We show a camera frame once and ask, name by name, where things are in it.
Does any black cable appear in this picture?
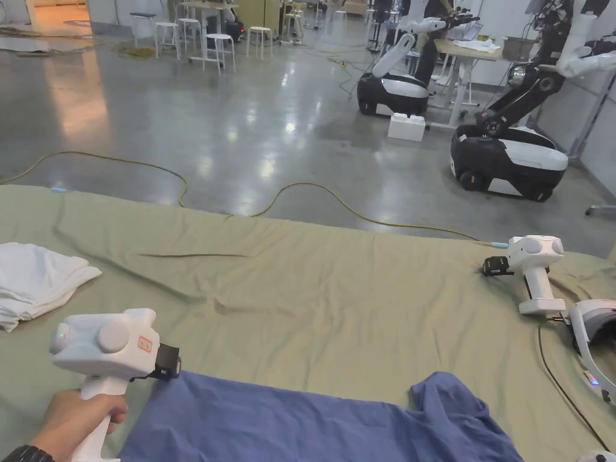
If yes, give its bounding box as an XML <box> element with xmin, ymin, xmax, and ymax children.
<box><xmin>537</xmin><ymin>313</ymin><xmax>613</xmax><ymax>454</ymax></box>

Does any wooden table with white legs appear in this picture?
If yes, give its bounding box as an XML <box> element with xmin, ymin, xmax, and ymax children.
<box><xmin>431</xmin><ymin>37</ymin><xmax>512</xmax><ymax>131</ymax></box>

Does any person's left hand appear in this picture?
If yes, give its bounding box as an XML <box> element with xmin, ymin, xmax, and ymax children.
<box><xmin>28</xmin><ymin>388</ymin><xmax>130</xmax><ymax>454</ymax></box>

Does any white and black wheeled robot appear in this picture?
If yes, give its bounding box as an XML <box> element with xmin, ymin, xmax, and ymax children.
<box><xmin>449</xmin><ymin>0</ymin><xmax>616</xmax><ymax>202</ymax></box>
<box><xmin>356</xmin><ymin>16</ymin><xmax>482</xmax><ymax>118</ymax></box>

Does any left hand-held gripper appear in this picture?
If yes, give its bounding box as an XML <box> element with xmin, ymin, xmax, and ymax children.
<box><xmin>50</xmin><ymin>307</ymin><xmax>182</xmax><ymax>462</ymax></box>

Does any white foam block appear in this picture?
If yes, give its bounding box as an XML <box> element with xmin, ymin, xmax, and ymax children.
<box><xmin>387</xmin><ymin>111</ymin><xmax>428</xmax><ymax>143</ymax></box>

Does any spare white hand-held gripper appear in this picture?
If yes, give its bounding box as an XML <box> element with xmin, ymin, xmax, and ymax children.
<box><xmin>482</xmin><ymin>234</ymin><xmax>568</xmax><ymax>316</ymax></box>

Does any bed with pale green sheet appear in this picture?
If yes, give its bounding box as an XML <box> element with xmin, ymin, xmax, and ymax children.
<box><xmin>0</xmin><ymin>184</ymin><xmax>616</xmax><ymax>462</ymax></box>

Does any blue shirt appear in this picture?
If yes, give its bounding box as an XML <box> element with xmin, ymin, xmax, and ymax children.
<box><xmin>117</xmin><ymin>369</ymin><xmax>526</xmax><ymax>462</ymax></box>

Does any white folded cloth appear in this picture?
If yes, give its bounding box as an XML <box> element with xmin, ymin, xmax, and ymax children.
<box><xmin>0</xmin><ymin>242</ymin><xmax>103</xmax><ymax>333</ymax></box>

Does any yellow cable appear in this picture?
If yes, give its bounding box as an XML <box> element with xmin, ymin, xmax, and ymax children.
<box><xmin>0</xmin><ymin>151</ymin><xmax>483</xmax><ymax>242</ymax></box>

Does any wooden desk with white legs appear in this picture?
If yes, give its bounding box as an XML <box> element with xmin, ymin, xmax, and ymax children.
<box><xmin>177</xmin><ymin>0</ymin><xmax>241</xmax><ymax>69</ymax></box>

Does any white headset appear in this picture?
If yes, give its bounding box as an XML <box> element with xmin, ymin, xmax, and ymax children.
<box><xmin>567</xmin><ymin>298</ymin><xmax>616</xmax><ymax>406</ymax></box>

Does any group of white stools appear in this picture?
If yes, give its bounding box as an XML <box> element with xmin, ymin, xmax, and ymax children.
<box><xmin>129</xmin><ymin>8</ymin><xmax>348</xmax><ymax>75</ymax></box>

